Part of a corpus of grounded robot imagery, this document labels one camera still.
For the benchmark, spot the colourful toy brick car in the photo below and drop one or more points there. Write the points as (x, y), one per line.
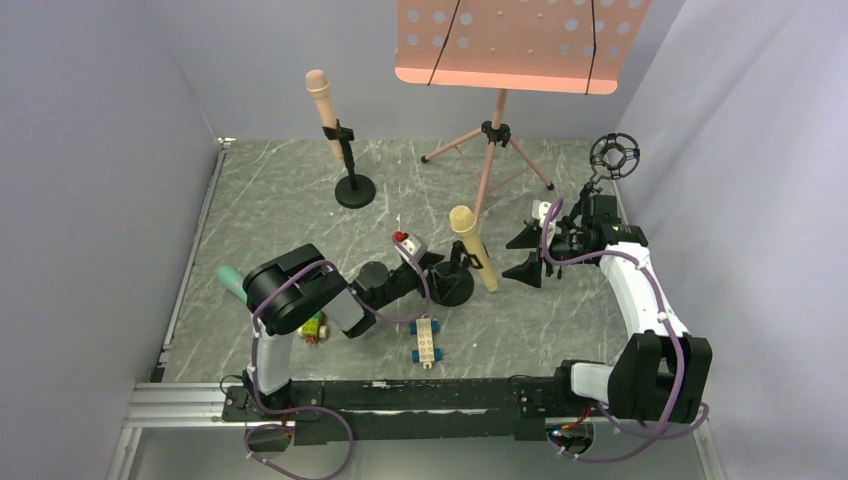
(314, 330)

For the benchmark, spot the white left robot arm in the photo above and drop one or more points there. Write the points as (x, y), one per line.
(286, 292)

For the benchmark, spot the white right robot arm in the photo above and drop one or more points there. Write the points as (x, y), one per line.
(661, 374)

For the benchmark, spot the white blue toy brick car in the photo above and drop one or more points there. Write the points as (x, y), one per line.
(426, 353)

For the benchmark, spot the yellow toy microphone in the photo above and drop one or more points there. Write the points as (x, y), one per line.
(464, 224)

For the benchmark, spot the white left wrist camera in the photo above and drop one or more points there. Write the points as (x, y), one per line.
(409, 246)

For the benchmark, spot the black shock mount stand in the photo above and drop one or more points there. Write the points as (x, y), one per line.
(613, 156)

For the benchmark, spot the aluminium frame rail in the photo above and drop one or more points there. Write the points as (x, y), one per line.
(125, 452)

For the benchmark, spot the pink toy microphone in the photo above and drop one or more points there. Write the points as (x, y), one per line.
(318, 86)

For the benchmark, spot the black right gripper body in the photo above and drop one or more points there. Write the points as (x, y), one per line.
(553, 245)

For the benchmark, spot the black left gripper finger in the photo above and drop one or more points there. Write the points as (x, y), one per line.
(430, 260)
(445, 287)

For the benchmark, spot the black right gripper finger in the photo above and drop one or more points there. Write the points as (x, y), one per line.
(529, 272)
(530, 237)

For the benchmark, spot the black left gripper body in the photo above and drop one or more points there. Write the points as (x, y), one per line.
(436, 270)

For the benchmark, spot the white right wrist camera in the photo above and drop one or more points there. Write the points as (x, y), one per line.
(541, 215)

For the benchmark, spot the mint green toy microphone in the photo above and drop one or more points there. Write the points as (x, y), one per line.
(232, 280)

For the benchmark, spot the black round-base mic stand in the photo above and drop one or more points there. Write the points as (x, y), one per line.
(356, 190)

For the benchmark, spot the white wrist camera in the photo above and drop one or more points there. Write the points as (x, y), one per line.
(409, 246)
(541, 215)

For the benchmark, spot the pink music stand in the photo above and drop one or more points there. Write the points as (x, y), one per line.
(573, 47)

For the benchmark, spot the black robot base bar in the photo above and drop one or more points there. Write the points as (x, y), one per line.
(519, 407)

